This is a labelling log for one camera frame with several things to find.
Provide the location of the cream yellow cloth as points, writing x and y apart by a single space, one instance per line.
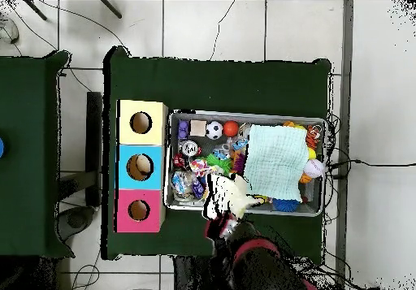
239 195

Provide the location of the crushed silver can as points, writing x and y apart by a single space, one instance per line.
189 148

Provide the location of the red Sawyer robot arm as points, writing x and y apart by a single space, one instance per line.
260 270

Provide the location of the white baseball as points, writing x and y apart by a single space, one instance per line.
313 168

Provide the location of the wooden cube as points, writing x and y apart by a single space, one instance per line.
198 128

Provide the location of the black metal leg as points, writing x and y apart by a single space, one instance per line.
110 9
35 10

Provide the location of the clear mesh bin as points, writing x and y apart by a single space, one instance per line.
260 117

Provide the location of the blue round object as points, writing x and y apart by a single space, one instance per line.
1 147

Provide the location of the large crumpled clear bottle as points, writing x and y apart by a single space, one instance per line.
182 182

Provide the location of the green spiky ball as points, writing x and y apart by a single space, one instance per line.
219 162

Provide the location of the black and white soccer ball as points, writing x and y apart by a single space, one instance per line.
214 130

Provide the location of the mint green cloth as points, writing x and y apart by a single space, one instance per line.
276 160

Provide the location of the person's foot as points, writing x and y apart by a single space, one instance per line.
8 30

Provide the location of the side table with green cloth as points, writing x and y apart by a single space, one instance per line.
29 173

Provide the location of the wooden box with three holes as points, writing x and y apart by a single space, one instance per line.
125 179

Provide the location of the orange red ball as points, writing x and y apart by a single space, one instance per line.
231 128

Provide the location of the colourful dotted cloth bag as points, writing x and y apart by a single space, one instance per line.
201 167

